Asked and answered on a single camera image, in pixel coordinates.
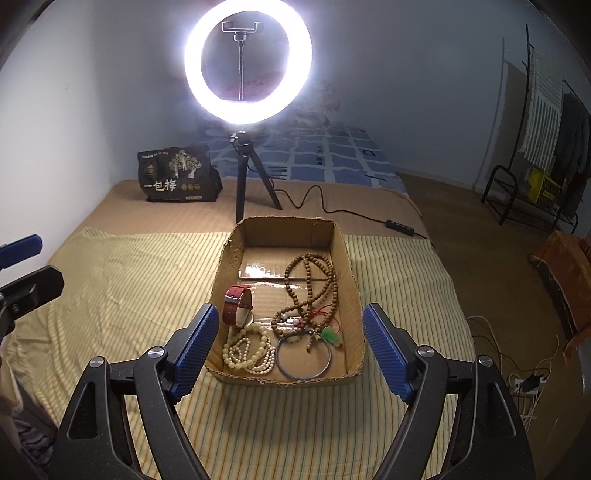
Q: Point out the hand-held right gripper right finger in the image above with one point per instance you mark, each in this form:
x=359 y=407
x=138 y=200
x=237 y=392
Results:
x=385 y=350

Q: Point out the striped hanging towel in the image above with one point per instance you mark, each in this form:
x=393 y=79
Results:
x=542 y=106

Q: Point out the brown bed mattress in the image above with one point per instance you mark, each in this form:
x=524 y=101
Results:
x=184 y=212

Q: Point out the dark hanging garment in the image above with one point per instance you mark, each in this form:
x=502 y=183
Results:
x=572 y=147

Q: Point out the orange cloth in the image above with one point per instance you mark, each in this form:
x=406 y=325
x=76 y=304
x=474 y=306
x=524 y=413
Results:
x=568 y=277

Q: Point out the blue checked quilt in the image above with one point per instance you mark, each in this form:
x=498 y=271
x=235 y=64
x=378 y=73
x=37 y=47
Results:
x=341 y=157

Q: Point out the yellow box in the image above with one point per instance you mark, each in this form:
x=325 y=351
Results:
x=544 y=184

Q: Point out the cardboard box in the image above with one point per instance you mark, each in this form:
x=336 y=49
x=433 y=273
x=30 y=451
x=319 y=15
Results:
x=263 y=300

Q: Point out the silver metal bangle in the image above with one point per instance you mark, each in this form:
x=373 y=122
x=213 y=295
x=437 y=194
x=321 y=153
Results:
x=278 y=360

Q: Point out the mottled brown cloth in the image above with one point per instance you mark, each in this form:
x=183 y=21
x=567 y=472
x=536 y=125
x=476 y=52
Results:
x=318 y=106

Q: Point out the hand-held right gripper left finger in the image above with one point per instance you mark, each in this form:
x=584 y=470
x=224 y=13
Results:
x=198 y=350

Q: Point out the black tripod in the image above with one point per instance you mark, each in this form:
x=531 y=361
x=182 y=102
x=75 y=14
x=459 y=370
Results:
x=241 y=175

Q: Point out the black inline switch box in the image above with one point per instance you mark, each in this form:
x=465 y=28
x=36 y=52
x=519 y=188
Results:
x=398 y=225

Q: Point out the yellow striped blanket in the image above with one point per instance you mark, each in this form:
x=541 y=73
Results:
x=138 y=286

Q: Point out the black printed snack bag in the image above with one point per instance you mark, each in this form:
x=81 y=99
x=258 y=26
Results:
x=175 y=184

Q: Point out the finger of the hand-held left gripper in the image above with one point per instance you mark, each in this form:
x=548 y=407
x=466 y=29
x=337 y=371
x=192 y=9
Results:
x=37 y=286
x=21 y=249

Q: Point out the black metal clothes rack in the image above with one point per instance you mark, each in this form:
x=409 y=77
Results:
x=485 y=189

